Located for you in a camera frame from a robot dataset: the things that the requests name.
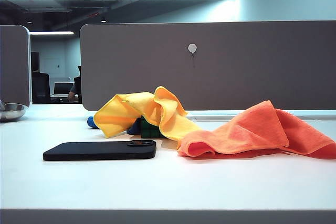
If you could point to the narrow brown desk divider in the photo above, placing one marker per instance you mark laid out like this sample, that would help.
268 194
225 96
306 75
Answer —
14 64

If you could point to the black office chair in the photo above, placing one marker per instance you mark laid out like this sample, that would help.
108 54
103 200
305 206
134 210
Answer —
40 87

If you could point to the blue microfiber rag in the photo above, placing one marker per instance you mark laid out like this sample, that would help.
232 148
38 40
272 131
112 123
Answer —
92 123

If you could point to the black computer monitor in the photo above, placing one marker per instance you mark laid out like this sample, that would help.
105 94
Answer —
61 89

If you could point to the seated person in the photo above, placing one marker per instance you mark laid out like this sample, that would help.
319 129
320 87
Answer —
74 90

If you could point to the yellow microfiber rag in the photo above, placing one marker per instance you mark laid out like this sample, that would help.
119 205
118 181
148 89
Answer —
168 108

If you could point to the orange microfiber rag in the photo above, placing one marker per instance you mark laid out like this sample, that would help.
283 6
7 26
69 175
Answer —
249 129

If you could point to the black smartphone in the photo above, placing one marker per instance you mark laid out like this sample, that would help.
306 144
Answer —
99 151

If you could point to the Rubik's cube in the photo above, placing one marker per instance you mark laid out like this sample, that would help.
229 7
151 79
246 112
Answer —
149 130

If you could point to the metal bowl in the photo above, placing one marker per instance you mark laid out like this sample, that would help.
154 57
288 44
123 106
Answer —
13 111

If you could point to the grey desk divider panel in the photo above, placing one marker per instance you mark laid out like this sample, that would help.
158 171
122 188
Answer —
236 72

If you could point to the short ceiling light strip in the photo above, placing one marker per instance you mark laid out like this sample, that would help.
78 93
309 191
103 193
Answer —
52 32

